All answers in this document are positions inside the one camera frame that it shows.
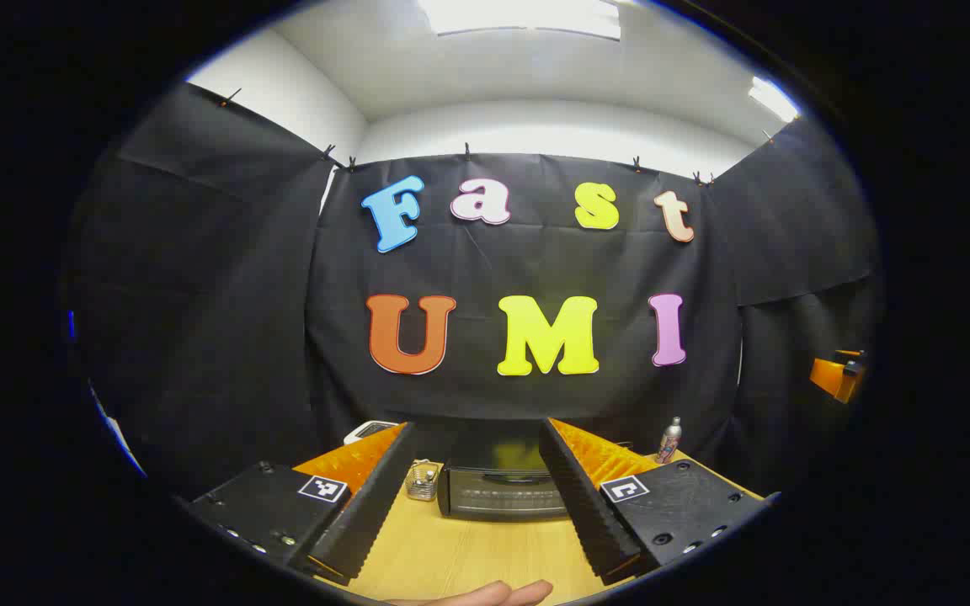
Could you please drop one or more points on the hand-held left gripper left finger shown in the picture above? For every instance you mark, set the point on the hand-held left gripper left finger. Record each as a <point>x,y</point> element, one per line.
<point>371,505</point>

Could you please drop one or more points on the white toaster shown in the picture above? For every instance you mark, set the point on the white toaster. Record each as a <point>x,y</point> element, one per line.
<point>371,431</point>

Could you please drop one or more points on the small ceiling light panel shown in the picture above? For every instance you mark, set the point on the small ceiling light panel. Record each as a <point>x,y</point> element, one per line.
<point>773,98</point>

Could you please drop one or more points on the black electric oven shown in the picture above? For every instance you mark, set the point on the black electric oven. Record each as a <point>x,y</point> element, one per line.
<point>498,488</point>

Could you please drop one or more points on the black backdrop cloth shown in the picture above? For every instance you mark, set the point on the black backdrop cloth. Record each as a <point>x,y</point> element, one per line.
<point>493,269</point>

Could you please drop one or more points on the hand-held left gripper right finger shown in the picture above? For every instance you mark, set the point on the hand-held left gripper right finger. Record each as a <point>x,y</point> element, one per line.
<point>582,505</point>

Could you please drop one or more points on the silver spray bottle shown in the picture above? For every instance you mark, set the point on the silver spray bottle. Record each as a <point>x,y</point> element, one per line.
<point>668,442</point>

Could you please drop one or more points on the large ceiling light panel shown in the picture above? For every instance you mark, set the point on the large ceiling light panel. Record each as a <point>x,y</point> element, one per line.
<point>519,15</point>

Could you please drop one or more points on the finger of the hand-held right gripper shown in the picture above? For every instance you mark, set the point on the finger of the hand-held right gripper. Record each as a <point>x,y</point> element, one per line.
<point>834,374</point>

